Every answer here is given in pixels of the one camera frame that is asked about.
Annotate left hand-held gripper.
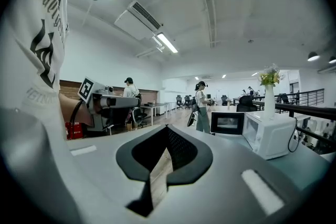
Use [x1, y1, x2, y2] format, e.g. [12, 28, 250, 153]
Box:
[78, 77, 140, 135]

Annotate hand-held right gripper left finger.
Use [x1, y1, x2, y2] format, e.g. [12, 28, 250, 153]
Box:
[67, 124, 169, 224]

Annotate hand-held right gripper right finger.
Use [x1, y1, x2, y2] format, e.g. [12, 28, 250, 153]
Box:
[141, 124, 313, 224]

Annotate white microwave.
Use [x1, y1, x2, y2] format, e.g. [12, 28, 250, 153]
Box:
[210, 110, 299, 161]

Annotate person's left forearm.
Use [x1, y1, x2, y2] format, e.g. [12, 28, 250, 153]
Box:
[58, 93, 94, 127]

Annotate black office chair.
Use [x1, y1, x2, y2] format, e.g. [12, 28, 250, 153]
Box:
[236, 95, 258, 113]
[132, 106, 148, 129]

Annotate white office desk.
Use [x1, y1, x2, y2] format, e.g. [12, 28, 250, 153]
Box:
[140, 102, 170, 124]

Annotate red box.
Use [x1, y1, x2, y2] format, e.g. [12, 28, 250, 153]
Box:
[65, 121, 85, 141]

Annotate long ceiling light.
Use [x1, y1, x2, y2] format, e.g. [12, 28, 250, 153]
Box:
[156, 32, 179, 54]

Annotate white ceiling air conditioner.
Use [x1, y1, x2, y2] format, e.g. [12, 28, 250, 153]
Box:
[113, 0, 162, 41]

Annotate white tall vase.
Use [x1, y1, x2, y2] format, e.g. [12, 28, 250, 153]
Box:
[263, 83, 276, 121]

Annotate person's white printed t-shirt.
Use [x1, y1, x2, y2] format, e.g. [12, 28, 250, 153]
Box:
[0, 0, 73, 141]

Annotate black metal railing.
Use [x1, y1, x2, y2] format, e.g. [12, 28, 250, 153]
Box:
[253, 88, 336, 141]

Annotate yellow and white flowers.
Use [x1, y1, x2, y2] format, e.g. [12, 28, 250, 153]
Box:
[258, 63, 285, 88]

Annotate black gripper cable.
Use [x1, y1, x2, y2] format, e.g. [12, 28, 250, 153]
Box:
[69, 100, 83, 124]

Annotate black microwave power cable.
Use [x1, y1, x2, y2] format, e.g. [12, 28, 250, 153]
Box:
[287, 116, 300, 153]

